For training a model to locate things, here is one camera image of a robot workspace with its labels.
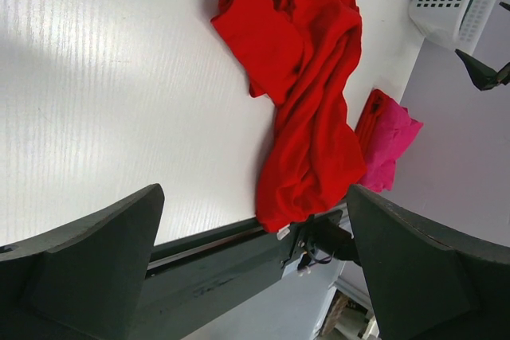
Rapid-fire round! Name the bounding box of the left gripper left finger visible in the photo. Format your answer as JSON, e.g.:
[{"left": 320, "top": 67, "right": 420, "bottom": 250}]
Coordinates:
[{"left": 1, "top": 184, "right": 164, "bottom": 339}]

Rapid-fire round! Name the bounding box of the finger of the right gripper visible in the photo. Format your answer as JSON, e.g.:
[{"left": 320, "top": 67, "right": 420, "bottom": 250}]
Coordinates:
[{"left": 455, "top": 49, "right": 510, "bottom": 92}]

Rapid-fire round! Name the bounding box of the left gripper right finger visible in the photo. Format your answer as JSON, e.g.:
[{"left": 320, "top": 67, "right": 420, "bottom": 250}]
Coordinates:
[{"left": 347, "top": 186, "right": 509, "bottom": 339}]

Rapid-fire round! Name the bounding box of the red t shirt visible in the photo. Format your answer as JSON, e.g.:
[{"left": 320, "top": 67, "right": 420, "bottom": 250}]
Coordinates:
[
  {"left": 355, "top": 89, "right": 390, "bottom": 150},
  {"left": 211, "top": 0, "right": 366, "bottom": 233}
]

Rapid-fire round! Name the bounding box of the folded pink t shirt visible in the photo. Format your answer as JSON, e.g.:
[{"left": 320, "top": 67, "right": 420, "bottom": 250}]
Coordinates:
[{"left": 359, "top": 98, "right": 423, "bottom": 193}]

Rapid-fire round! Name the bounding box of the folded red t shirt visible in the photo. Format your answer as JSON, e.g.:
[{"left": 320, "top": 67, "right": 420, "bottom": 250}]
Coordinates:
[{"left": 355, "top": 89, "right": 390, "bottom": 150}]

